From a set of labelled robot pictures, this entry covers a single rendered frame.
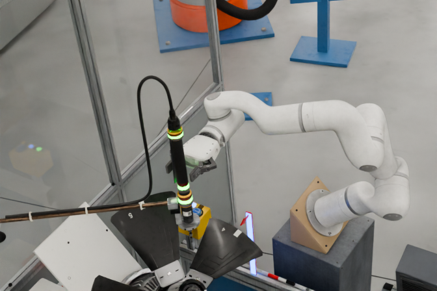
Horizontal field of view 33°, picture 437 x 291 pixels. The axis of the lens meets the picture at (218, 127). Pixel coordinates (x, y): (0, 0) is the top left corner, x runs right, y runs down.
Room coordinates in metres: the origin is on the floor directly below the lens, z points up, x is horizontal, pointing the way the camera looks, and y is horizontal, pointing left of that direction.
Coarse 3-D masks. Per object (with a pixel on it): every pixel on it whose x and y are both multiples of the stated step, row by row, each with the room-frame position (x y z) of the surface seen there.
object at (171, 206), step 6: (168, 198) 1.66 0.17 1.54; (174, 198) 1.65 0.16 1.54; (168, 204) 1.63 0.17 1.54; (174, 204) 1.63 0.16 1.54; (174, 210) 1.63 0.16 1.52; (180, 210) 1.64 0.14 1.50; (180, 216) 1.63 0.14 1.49; (198, 216) 1.66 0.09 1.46; (180, 222) 1.63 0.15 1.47; (192, 222) 1.63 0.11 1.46; (198, 222) 1.63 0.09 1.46; (180, 228) 1.62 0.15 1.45; (186, 228) 1.61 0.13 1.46; (192, 228) 1.61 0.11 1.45
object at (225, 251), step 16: (208, 224) 1.87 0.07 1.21; (224, 224) 1.87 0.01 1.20; (208, 240) 1.80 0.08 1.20; (224, 240) 1.80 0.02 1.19; (240, 240) 1.80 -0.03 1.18; (208, 256) 1.74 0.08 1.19; (224, 256) 1.73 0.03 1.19; (240, 256) 1.74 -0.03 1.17; (256, 256) 1.75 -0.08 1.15; (208, 272) 1.67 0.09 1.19; (224, 272) 1.67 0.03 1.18
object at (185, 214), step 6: (174, 114) 1.64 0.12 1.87; (168, 120) 1.64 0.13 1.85; (174, 120) 1.63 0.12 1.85; (168, 126) 1.64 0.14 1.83; (174, 126) 1.63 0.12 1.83; (180, 126) 1.64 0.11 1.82; (186, 210) 1.63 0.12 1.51; (192, 210) 1.64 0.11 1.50; (186, 216) 1.63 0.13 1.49; (192, 216) 1.64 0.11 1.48; (186, 222) 1.63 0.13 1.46
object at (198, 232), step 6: (198, 204) 2.13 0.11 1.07; (204, 210) 2.09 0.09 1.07; (210, 210) 2.10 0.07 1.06; (204, 216) 2.07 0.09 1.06; (210, 216) 2.10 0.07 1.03; (204, 222) 2.06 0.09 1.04; (198, 228) 2.03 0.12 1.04; (204, 228) 2.06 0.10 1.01; (186, 234) 2.06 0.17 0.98; (192, 234) 2.04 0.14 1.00; (198, 234) 2.02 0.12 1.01
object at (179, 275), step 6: (168, 264) 1.64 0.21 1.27; (174, 264) 1.64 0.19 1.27; (180, 264) 1.63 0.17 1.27; (156, 270) 1.63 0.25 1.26; (162, 270) 1.63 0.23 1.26; (168, 270) 1.63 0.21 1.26; (174, 270) 1.63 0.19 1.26; (180, 270) 1.62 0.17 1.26; (156, 276) 1.62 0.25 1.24; (162, 276) 1.62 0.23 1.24; (168, 276) 1.62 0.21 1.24; (174, 276) 1.61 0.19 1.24; (180, 276) 1.61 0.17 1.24; (162, 282) 1.61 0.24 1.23; (168, 282) 1.61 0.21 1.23; (174, 282) 1.60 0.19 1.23
